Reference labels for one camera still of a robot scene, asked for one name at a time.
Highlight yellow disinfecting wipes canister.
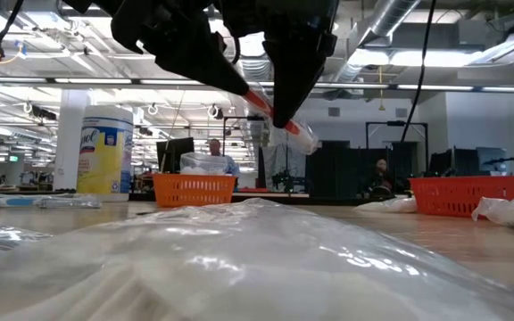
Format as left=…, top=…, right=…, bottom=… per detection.
left=77, top=105, right=135, bottom=201

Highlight person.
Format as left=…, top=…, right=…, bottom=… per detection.
left=207, top=137, right=241, bottom=179
left=361, top=158, right=402, bottom=201

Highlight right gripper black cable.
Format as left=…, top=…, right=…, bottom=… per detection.
left=399, top=0, right=436, bottom=144

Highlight orange plastic basket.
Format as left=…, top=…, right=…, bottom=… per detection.
left=152, top=172, right=238, bottom=209

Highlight overhead beam with lights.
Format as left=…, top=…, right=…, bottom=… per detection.
left=0, top=76, right=514, bottom=94

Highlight black partition panel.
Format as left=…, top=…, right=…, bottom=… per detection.
left=304, top=140, right=360, bottom=197

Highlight bagged blue toothbrush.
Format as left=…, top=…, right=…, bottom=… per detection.
left=0, top=193, right=103, bottom=210

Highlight black frame stand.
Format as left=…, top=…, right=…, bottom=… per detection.
left=365, top=119, right=430, bottom=179
left=221, top=115, right=290, bottom=193

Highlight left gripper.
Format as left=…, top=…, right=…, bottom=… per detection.
left=62, top=0, right=250, bottom=96

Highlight black desktop monitor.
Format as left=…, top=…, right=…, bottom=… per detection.
left=156, top=136, right=195, bottom=175

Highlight silver ceiling duct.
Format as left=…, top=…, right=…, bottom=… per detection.
left=238, top=0, right=421, bottom=135

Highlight white column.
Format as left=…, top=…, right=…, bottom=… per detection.
left=53, top=88, right=89, bottom=193

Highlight bagged red toothbrush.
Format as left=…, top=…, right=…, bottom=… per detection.
left=238, top=86, right=320, bottom=156

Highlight red plastic basket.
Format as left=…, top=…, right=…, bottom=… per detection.
left=409, top=176, right=514, bottom=219

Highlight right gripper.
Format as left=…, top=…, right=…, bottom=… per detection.
left=220, top=0, right=341, bottom=129

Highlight dark desktop monitor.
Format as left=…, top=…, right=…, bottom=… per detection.
left=428, top=146, right=508, bottom=178

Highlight bagged white cotton balls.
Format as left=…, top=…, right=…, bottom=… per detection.
left=179, top=152, right=230, bottom=177
left=354, top=197, right=418, bottom=214
left=0, top=198, right=514, bottom=321
left=470, top=193, right=514, bottom=232

